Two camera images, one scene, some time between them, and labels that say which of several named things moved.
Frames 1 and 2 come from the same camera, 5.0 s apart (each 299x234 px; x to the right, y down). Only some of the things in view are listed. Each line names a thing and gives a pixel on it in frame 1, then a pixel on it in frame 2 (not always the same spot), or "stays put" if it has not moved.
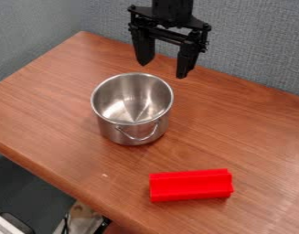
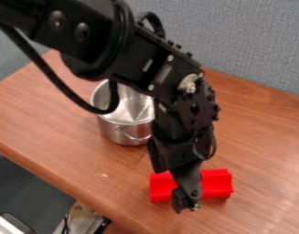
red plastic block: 191,186 stays put
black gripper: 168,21 -> 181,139
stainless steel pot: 131,103 stays put
